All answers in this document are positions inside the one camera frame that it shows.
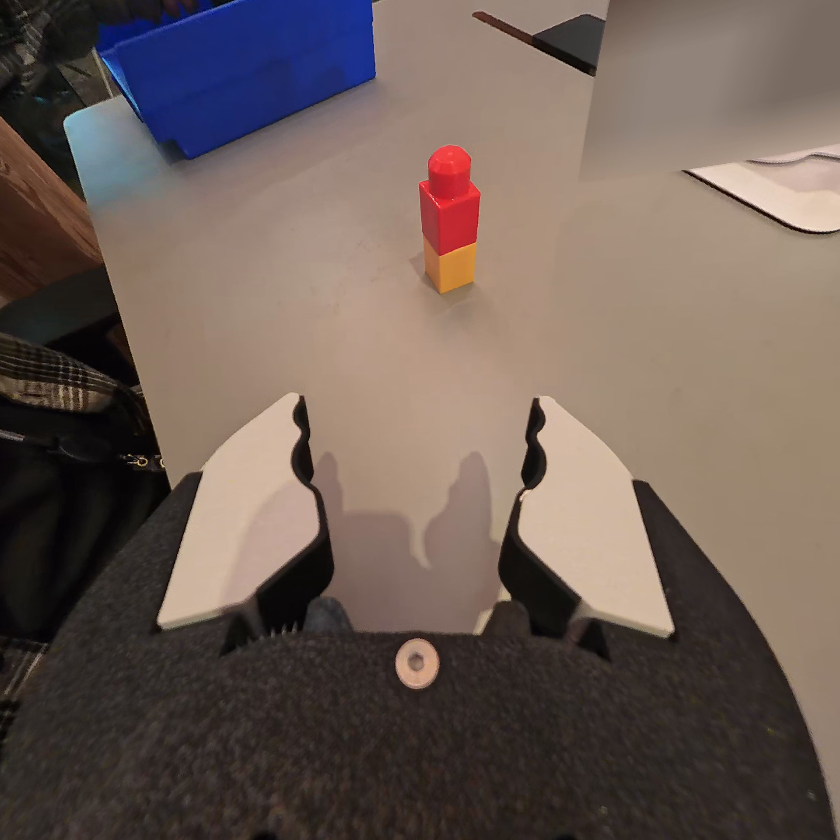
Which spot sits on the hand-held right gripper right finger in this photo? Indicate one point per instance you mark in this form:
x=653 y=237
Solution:
x=584 y=525

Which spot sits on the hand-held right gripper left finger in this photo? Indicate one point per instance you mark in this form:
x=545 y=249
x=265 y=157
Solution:
x=243 y=518

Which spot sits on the yellow plastic block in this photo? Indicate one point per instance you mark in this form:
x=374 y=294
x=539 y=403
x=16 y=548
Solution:
x=449 y=269

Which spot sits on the red plastic block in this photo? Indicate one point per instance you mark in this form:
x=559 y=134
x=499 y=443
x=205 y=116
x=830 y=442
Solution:
x=449 y=210

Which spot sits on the blue plastic bin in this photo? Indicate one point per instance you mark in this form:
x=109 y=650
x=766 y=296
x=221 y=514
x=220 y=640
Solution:
x=262 y=79

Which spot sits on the person's torso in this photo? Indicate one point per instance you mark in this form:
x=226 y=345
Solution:
x=65 y=525

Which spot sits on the wooden panel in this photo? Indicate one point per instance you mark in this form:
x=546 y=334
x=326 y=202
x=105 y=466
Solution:
x=39 y=216

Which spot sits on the white stand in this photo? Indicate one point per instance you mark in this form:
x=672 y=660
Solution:
x=787 y=197

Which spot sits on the black flat panel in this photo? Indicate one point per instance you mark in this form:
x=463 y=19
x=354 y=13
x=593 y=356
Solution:
x=564 y=39

